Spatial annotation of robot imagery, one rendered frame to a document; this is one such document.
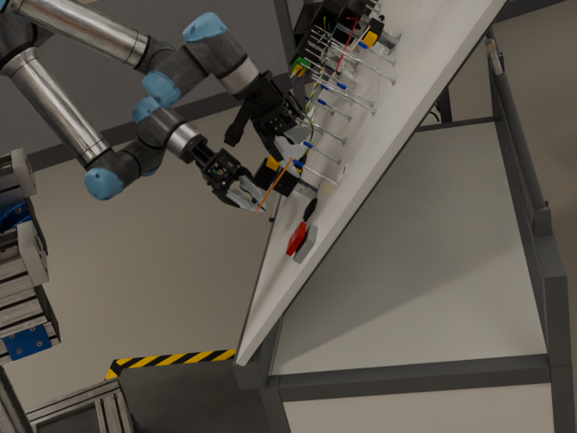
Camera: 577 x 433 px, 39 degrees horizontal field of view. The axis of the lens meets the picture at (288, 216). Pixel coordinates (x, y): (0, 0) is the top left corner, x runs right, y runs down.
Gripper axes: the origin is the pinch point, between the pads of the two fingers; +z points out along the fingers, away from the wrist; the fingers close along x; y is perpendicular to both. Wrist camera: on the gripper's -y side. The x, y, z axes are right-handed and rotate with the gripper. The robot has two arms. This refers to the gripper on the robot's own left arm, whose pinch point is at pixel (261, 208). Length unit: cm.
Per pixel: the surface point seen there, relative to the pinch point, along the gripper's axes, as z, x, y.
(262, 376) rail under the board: 24.4, -27.2, 10.4
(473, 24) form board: 16, 32, 62
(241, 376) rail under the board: 21.3, -29.8, 10.0
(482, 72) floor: -4, 200, -297
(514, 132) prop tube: 31, 34, 37
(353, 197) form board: 17.5, 5.4, 40.3
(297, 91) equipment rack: -29, 48, -72
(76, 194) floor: -134, -20, -282
